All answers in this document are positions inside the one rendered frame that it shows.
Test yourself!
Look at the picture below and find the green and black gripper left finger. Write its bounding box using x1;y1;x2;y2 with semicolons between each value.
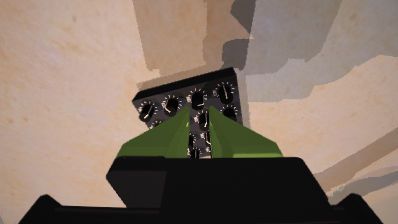
114;106;190;160

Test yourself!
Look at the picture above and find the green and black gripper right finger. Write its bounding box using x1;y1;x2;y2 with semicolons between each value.
209;106;284;158

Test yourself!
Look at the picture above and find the black knob box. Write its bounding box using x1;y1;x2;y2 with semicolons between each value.
132;67;243;158

